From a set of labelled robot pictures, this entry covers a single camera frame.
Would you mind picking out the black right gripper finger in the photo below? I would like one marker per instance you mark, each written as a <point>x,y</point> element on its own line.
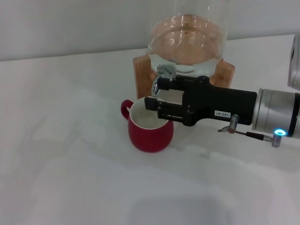
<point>167,83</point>
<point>171,112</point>

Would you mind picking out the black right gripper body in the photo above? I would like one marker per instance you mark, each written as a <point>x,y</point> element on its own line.
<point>211,103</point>

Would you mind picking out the red ceramic cup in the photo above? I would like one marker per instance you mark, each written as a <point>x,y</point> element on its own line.
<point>150,138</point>

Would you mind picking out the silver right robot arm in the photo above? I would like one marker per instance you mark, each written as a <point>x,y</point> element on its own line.
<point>274,110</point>

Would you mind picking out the chrome faucet tap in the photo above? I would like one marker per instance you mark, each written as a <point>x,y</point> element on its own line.
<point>155,87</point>

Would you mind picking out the wooden dispenser stand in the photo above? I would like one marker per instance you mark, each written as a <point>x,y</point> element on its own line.
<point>141,77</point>

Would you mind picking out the clear glass dispenser jar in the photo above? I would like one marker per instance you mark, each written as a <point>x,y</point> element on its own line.
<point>187,35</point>

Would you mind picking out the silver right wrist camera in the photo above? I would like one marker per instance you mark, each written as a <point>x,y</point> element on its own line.
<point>294,63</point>

